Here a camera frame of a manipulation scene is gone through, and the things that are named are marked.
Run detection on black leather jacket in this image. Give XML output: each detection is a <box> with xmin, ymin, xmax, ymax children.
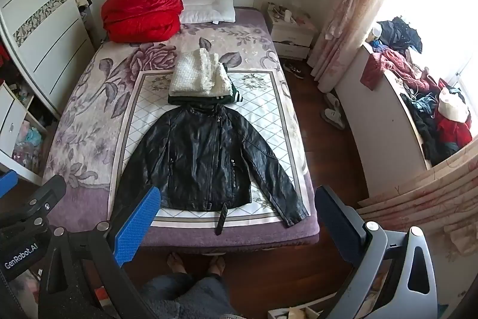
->
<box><xmin>111</xmin><ymin>104</ymin><xmax>308</xmax><ymax>234</ymax></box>

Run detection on pile of clothes on sill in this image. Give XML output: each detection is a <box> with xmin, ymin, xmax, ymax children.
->
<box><xmin>361</xmin><ymin>17</ymin><xmax>472</xmax><ymax>166</ymax></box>

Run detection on white shelf cabinet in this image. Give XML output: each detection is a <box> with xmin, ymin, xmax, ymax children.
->
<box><xmin>1</xmin><ymin>81</ymin><xmax>48</xmax><ymax>185</ymax></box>

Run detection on person's feet and legs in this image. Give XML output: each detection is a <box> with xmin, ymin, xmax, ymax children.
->
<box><xmin>139</xmin><ymin>253</ymin><xmax>240</xmax><ymax>318</ymax></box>

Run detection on white sneakers on floor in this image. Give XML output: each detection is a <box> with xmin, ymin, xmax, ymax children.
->
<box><xmin>321</xmin><ymin>92</ymin><xmax>345</xmax><ymax>130</ymax></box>

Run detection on white wardrobe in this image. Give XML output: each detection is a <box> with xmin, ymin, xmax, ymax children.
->
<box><xmin>1</xmin><ymin>0</ymin><xmax>94</xmax><ymax>116</ymax></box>

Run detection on white quilted floral mat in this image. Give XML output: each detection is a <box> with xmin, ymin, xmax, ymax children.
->
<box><xmin>108</xmin><ymin>68</ymin><xmax>310</xmax><ymax>228</ymax></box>

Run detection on dark shoes on floor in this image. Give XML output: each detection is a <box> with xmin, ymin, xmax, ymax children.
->
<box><xmin>283</xmin><ymin>61</ymin><xmax>304</xmax><ymax>79</ymax></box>

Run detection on green striped folded garment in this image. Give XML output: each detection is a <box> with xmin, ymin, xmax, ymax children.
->
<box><xmin>168</xmin><ymin>83</ymin><xmax>243</xmax><ymax>105</ymax></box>

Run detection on white fluffy folded sweater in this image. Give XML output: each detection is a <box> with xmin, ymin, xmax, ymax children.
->
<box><xmin>169</xmin><ymin>48</ymin><xmax>232</xmax><ymax>98</ymax></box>

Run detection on red quilt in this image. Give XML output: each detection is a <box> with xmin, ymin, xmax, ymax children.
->
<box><xmin>100</xmin><ymin>0</ymin><xmax>184</xmax><ymax>44</ymax></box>

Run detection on white nightstand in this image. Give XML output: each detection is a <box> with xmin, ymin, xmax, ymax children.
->
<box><xmin>265</xmin><ymin>2</ymin><xmax>318</xmax><ymax>61</ymax></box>

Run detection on white pillow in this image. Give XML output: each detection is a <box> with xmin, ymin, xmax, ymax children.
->
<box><xmin>179</xmin><ymin>0</ymin><xmax>236</xmax><ymax>24</ymax></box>

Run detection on pink floral curtain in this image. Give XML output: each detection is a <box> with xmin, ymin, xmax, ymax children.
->
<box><xmin>308</xmin><ymin>0</ymin><xmax>382</xmax><ymax>93</ymax></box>

